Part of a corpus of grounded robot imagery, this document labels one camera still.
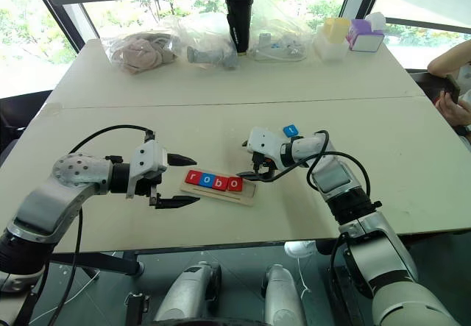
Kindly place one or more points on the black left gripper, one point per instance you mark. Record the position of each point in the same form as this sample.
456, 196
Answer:
147, 186

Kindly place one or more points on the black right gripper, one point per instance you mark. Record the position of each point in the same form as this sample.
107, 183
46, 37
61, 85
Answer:
263, 164

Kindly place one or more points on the red letter tile o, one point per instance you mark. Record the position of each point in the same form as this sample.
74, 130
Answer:
234, 184

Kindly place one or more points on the red letter tile b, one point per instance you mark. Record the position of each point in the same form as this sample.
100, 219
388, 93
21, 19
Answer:
220, 182

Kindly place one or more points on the wooden letter tray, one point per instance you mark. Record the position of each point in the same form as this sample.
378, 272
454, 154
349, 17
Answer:
228, 196

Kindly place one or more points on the person's bare forearm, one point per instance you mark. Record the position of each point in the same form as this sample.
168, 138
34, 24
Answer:
450, 59

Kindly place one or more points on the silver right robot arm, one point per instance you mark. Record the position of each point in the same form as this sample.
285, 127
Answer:
382, 252

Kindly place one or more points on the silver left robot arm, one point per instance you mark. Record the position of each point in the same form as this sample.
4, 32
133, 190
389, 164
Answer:
73, 171

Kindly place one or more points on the red letter tile r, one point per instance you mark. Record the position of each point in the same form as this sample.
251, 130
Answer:
193, 177

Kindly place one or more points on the blue letter tile o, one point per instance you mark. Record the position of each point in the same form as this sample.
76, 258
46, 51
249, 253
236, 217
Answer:
206, 180

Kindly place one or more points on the blue letter tile t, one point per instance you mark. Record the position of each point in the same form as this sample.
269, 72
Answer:
290, 131

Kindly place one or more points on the silver robot left leg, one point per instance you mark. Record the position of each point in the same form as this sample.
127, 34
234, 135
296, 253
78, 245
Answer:
185, 293

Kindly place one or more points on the silver robot leg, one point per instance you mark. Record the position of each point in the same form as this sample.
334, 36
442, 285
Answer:
185, 293
283, 296

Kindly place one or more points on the silver robot right leg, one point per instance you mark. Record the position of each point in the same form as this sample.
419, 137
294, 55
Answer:
283, 296

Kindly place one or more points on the person's bare hand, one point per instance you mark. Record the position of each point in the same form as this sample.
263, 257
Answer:
456, 114

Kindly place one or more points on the white shoe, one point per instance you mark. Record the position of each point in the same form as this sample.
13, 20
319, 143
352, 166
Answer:
300, 248

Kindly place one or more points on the plastic bag with grey object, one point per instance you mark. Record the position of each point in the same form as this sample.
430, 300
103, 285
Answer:
209, 52

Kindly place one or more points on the clear bag with white parts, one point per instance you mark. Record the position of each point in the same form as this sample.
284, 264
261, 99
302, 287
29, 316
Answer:
279, 42

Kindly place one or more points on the plastic bag with beige cloth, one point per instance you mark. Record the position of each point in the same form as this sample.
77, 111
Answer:
141, 53

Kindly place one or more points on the white plastic container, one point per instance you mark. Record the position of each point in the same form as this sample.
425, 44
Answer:
329, 50

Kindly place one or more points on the black travel tumbler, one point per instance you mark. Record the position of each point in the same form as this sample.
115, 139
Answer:
239, 20

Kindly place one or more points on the yellow plastic cup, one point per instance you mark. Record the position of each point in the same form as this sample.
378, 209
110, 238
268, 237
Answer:
336, 29

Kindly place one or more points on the purple tissue box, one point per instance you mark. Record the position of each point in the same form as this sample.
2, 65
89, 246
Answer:
366, 37

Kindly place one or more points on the black floor strip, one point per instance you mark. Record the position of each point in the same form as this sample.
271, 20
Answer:
340, 304

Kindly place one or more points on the dark smartphone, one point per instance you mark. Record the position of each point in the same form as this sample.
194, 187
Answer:
452, 88

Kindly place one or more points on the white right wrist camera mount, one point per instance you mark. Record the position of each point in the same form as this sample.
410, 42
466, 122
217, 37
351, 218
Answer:
263, 144

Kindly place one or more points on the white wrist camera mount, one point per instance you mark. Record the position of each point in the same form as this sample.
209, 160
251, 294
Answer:
263, 144
145, 158

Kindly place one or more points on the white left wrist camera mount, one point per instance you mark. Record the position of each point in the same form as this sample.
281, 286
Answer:
145, 158

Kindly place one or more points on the black table frame bar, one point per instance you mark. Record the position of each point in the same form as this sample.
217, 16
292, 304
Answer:
95, 261

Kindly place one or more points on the black metal bracket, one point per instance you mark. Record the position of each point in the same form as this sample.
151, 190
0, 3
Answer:
138, 307

